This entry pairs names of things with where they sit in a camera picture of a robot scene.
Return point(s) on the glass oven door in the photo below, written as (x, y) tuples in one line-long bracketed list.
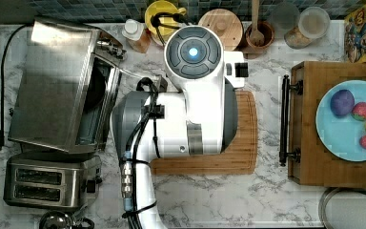
[(152, 79)]

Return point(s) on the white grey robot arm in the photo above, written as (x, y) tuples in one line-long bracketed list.
[(198, 118)]

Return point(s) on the stainless steel toaster oven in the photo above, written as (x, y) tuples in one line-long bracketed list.
[(68, 88)]

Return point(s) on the bamboo cutting board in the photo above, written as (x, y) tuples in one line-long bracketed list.
[(239, 158)]

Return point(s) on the white capped bottle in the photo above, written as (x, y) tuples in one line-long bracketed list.
[(136, 36)]

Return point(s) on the brown utensil crock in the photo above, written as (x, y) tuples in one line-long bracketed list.
[(249, 49)]

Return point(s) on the canister with wooden lid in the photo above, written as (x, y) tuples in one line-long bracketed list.
[(226, 25)]

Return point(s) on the wooden spoon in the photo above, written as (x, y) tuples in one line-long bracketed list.
[(256, 37)]

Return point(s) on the yellow mug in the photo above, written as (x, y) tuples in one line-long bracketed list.
[(162, 6)]

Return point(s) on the thick wooden butcher block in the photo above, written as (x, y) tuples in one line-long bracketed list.
[(309, 162)]

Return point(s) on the grey round lid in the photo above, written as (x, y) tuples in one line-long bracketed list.
[(285, 16)]

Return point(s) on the stainless steel two-slot toaster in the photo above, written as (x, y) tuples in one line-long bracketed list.
[(52, 181)]

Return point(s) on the light blue plate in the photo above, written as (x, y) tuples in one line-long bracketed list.
[(341, 135)]

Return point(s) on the purple toy fruit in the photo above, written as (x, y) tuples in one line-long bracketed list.
[(342, 102)]

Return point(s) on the glass jar with clear lid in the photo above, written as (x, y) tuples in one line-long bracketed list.
[(312, 24)]

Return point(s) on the chrome kettle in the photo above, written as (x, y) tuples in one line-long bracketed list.
[(61, 220)]

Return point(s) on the upper red toy strawberry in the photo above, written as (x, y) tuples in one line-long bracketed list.
[(359, 111)]

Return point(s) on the round steel sink bowl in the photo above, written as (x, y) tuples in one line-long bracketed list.
[(343, 208)]

